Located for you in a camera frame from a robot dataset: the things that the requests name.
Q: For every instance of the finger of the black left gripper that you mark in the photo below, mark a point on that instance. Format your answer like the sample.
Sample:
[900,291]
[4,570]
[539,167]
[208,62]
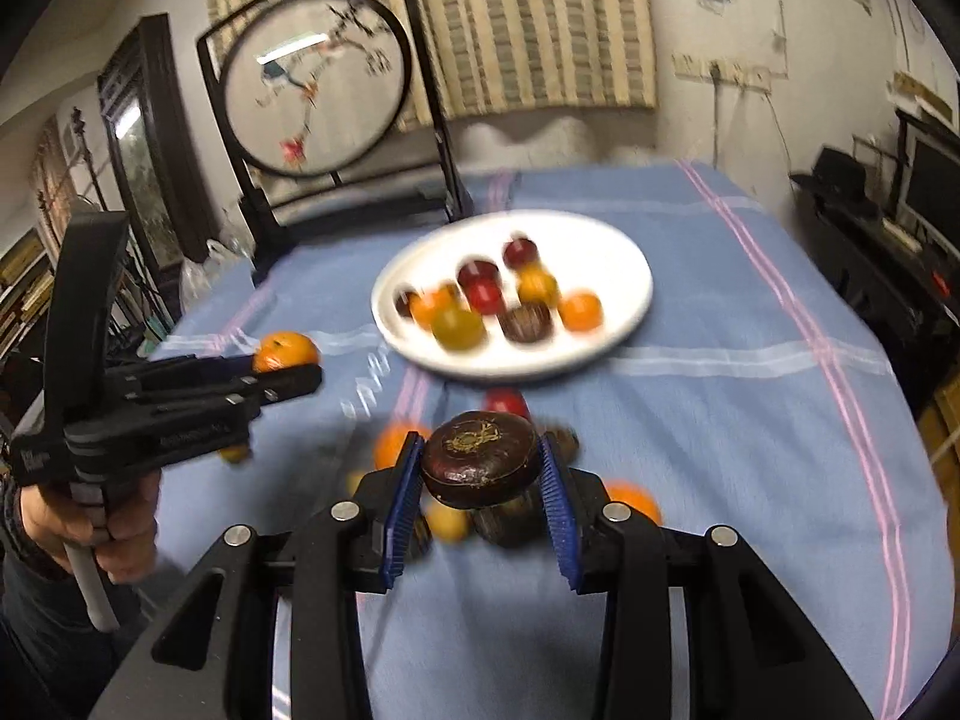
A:
[217,415]
[178,373]

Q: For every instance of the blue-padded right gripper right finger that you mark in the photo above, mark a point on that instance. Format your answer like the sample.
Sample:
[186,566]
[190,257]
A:
[605,547]

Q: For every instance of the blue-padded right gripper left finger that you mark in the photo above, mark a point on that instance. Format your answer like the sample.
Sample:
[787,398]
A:
[358,545]

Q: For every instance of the small orange mandarin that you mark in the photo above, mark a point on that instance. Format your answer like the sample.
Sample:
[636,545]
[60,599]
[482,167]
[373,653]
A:
[285,349]

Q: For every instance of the person's left hand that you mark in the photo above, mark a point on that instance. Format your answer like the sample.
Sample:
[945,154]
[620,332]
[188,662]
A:
[125,549]

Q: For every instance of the large orange mandarin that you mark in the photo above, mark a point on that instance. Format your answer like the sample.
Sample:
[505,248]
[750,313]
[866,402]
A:
[635,496]

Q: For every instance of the pale yellow longan fruit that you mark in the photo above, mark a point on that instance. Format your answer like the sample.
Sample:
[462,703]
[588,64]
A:
[352,482]

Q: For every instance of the small brown longan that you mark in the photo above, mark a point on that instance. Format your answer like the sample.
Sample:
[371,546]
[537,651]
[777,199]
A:
[236,454]

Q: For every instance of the large dark water chestnut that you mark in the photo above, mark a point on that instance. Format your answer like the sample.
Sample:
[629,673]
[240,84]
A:
[514,523]

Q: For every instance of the white plastic bag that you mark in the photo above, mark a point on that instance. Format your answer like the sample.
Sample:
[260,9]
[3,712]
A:
[198,278]

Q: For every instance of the orange cherry tomato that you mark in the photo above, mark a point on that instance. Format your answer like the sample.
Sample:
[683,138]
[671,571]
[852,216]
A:
[581,311]

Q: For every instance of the yellow green tomato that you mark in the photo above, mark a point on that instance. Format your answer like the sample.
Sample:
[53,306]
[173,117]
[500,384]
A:
[458,329]

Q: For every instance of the orange tomato left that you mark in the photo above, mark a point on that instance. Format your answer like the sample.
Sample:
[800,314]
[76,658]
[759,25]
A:
[424,307]

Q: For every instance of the yellow orange tomato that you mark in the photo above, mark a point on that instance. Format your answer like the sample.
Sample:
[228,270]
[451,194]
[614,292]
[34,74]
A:
[534,283]

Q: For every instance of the red cherry tomato on plate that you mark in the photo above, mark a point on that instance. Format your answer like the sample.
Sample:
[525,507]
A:
[485,296]

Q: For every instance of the dark framed mirror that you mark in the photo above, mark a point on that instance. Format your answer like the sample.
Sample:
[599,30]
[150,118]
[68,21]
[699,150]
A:
[151,150]

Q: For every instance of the white oval plate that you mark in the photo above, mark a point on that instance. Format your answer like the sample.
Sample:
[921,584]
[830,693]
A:
[582,253]

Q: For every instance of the dark purple tomato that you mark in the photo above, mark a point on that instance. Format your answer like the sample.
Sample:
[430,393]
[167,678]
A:
[471,270]

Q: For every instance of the round embroidered bird screen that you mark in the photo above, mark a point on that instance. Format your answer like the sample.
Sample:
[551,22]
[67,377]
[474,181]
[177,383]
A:
[304,91]

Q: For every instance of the dark wooden desk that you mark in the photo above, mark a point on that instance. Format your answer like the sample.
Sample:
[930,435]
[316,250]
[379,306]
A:
[899,297]

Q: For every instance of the black hat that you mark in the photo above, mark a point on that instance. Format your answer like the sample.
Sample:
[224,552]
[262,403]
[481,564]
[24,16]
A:
[839,181]

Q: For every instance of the computer monitor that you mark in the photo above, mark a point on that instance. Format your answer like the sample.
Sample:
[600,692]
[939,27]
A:
[927,195]

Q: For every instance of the beige checked curtain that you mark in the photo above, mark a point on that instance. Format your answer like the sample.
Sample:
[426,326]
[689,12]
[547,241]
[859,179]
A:
[497,56]

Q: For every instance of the white wall socket strip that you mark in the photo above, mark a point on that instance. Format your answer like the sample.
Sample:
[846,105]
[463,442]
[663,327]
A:
[724,71]

